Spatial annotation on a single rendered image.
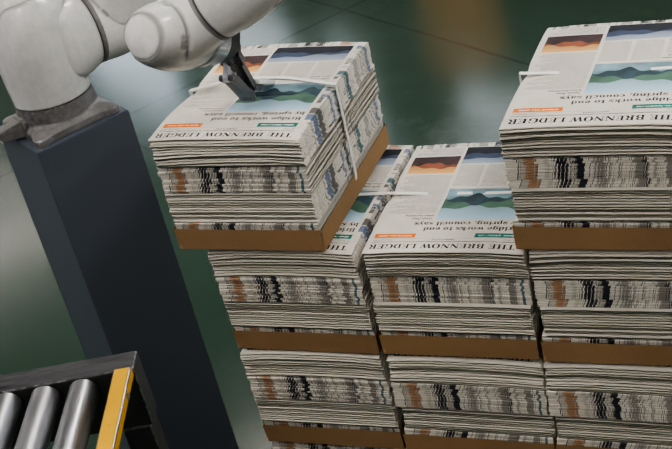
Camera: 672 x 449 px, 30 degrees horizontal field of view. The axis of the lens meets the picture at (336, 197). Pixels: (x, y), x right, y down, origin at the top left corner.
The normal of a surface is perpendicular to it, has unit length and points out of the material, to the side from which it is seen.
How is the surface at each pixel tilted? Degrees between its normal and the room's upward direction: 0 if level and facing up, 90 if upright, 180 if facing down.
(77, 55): 94
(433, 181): 1
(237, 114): 3
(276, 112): 1
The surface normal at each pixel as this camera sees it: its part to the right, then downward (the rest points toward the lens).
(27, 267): -0.21, -0.85
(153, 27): -0.29, 0.07
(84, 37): 0.62, 0.21
